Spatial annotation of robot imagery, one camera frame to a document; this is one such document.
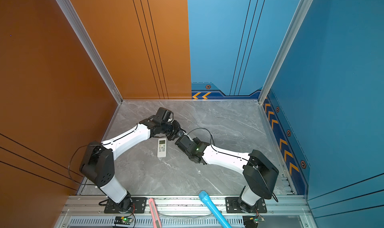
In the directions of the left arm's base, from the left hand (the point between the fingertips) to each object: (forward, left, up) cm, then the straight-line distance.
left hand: (187, 130), depth 85 cm
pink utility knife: (-41, +13, -15) cm, 45 cm away
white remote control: (-6, +16, -14) cm, 22 cm away
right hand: (-6, -3, -5) cm, 8 cm away
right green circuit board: (-41, -32, -16) cm, 55 cm away
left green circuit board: (-41, +29, -17) cm, 53 cm away
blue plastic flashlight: (-32, -10, -11) cm, 35 cm away
